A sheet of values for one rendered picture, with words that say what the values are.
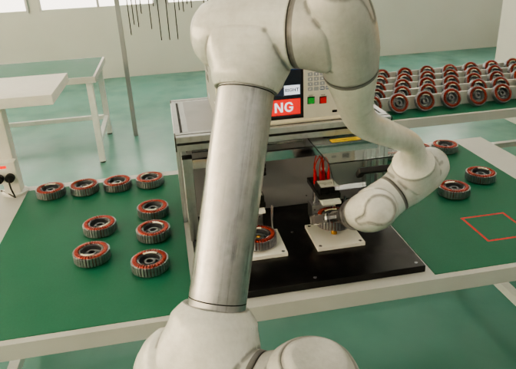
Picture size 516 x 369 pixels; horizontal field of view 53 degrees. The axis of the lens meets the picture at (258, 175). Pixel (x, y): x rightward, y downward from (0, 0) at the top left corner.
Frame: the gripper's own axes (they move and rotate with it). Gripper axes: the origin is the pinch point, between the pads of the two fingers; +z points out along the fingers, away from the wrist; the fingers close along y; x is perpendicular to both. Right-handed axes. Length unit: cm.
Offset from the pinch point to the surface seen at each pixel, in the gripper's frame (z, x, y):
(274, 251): -2.0, 7.8, 20.2
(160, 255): 3, 5, 54
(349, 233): 1.9, 5.5, -4.8
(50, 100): 17, -50, 85
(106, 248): 9, 1, 70
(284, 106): -5.6, -35.3, 12.1
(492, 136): 267, -60, -230
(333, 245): -2.8, 8.2, 2.1
